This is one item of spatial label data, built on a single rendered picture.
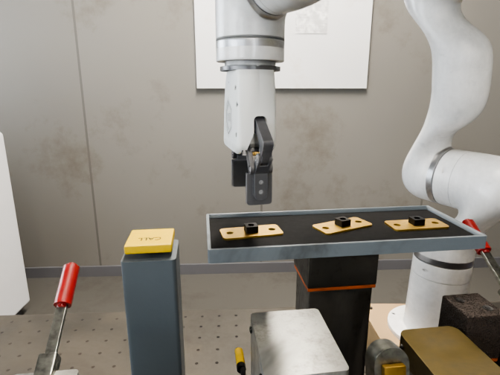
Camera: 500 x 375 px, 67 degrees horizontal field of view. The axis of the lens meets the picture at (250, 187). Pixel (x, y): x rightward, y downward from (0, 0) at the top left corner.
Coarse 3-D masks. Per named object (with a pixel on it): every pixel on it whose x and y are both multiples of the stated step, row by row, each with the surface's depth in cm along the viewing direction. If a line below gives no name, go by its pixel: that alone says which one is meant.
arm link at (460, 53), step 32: (416, 0) 70; (448, 0) 67; (448, 32) 68; (480, 32) 68; (448, 64) 68; (480, 64) 66; (448, 96) 70; (480, 96) 69; (448, 128) 73; (416, 160) 80; (416, 192) 82
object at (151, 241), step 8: (136, 232) 53; (144, 232) 53; (152, 232) 53; (160, 232) 53; (168, 232) 53; (128, 240) 50; (136, 240) 50; (144, 240) 50; (152, 240) 50; (160, 240) 50; (168, 240) 50; (128, 248) 48; (136, 248) 48; (144, 248) 48; (152, 248) 49; (160, 248) 49; (168, 248) 49
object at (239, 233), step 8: (248, 224) 52; (256, 224) 52; (272, 224) 55; (224, 232) 52; (232, 232) 52; (240, 232) 52; (248, 232) 51; (256, 232) 52; (264, 232) 52; (272, 232) 52; (280, 232) 52
